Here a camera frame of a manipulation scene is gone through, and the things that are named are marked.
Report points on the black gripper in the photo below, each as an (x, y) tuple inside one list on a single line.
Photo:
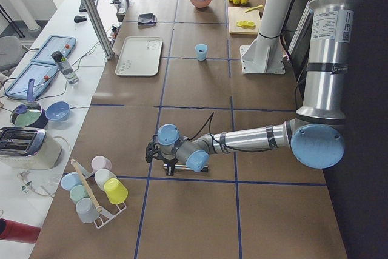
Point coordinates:
[(168, 162)]

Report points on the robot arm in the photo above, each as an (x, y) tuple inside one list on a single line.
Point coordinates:
[(314, 135)]

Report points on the yellow cup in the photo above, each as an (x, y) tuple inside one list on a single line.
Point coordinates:
[(116, 192)]

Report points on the white cup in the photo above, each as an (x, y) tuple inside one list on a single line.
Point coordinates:
[(102, 176)]

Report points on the pink cup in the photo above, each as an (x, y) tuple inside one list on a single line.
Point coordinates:
[(100, 162)]

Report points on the grey cup on rack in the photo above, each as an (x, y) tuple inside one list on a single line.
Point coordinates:
[(86, 210)]

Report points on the green cup on rack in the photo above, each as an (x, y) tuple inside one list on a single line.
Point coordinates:
[(77, 193)]

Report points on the blue cup on rack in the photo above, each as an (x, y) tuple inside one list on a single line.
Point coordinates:
[(70, 180)]

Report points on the light blue cup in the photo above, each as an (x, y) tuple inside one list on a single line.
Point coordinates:
[(201, 52)]

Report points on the cream bear tray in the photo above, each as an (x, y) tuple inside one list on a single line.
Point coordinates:
[(139, 56)]

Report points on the blue bowl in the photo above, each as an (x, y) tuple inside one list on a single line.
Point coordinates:
[(58, 111)]

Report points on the clear water bottle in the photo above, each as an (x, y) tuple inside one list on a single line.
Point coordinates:
[(65, 67)]

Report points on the cream toaster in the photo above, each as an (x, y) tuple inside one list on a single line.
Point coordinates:
[(29, 148)]

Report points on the grey folded cloth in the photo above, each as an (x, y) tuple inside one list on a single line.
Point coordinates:
[(147, 19)]

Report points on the teach pendant far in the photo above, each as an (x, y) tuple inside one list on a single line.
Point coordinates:
[(64, 44)]

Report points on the lemon slices row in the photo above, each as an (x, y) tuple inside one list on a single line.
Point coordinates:
[(246, 24)]

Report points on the red cylinder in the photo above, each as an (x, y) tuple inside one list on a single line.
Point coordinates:
[(19, 232)]

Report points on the black computer mouse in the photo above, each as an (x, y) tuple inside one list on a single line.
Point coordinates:
[(78, 19)]

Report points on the yellow green knife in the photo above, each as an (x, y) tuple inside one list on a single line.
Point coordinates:
[(250, 9)]

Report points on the cup rack with wooden handle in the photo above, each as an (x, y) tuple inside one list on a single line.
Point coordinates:
[(105, 216)]

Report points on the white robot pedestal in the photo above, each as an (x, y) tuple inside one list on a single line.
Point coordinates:
[(264, 55)]

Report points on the purple handled saucepan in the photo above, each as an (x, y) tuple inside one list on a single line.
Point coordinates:
[(31, 113)]

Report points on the aluminium frame post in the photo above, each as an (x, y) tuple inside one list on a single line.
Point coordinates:
[(98, 28)]

